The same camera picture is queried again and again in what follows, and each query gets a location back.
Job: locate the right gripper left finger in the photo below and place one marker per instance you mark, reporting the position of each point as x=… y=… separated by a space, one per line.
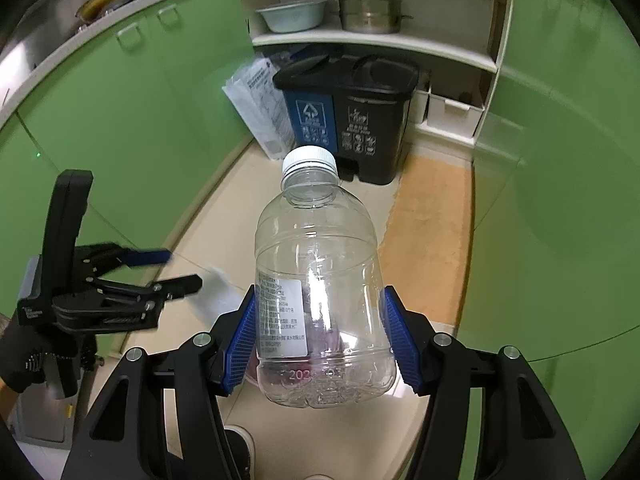
x=157 y=415

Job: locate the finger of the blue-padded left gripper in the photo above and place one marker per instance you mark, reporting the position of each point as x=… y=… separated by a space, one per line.
x=149 y=257
x=176 y=288

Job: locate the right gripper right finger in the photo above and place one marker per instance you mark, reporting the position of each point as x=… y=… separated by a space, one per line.
x=522 y=435

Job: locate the clear plastic bottle white cap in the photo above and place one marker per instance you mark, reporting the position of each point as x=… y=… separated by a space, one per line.
x=316 y=249

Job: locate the black dual pedal trash bin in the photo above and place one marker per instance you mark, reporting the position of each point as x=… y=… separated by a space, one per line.
x=356 y=107

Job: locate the black gloved left hand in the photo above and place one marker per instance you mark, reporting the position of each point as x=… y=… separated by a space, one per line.
x=23 y=349

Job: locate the left black shoe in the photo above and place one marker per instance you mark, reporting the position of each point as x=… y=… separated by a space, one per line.
x=242 y=447

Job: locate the green cabinet doors left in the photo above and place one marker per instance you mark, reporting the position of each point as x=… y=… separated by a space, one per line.
x=141 y=107

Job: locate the green cabinet doors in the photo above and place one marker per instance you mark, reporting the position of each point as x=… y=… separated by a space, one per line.
x=555 y=256
x=141 y=107

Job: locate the green cabinet doors right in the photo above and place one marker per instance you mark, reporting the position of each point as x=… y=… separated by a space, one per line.
x=555 y=256

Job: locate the white printed paper bag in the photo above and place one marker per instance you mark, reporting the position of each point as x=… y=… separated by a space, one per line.
x=261 y=106

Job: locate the orange floor mat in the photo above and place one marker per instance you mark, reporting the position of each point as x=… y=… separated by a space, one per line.
x=426 y=247

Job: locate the pale blue metal basin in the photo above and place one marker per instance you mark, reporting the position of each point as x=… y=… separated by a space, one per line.
x=298 y=16

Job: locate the white storage drawer box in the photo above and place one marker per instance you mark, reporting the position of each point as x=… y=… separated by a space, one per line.
x=453 y=116

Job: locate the stainless steel lidded pot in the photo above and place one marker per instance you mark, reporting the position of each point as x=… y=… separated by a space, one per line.
x=377 y=17

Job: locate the white open shelf unit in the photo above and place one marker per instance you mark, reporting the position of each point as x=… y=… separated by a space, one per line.
x=458 y=43

